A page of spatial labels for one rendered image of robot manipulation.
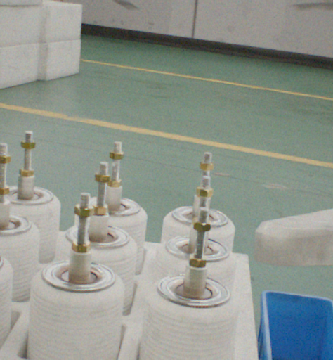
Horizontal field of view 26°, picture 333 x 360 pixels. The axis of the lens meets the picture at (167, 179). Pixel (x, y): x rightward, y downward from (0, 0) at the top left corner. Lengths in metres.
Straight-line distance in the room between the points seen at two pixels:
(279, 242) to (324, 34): 5.33
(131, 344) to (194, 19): 5.23
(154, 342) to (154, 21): 5.37
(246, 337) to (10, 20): 2.63
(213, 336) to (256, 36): 5.13
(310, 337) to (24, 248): 0.49
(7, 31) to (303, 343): 2.42
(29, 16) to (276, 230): 3.11
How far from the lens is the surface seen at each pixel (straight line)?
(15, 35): 3.35
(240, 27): 5.81
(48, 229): 0.97
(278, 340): 1.13
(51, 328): 0.73
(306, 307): 1.11
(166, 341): 0.72
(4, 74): 3.28
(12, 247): 0.84
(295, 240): 0.37
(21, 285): 0.87
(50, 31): 3.59
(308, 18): 5.70
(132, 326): 0.82
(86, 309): 0.71
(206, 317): 0.71
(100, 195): 0.84
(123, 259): 0.83
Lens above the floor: 0.56
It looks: 16 degrees down
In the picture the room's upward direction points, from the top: 6 degrees clockwise
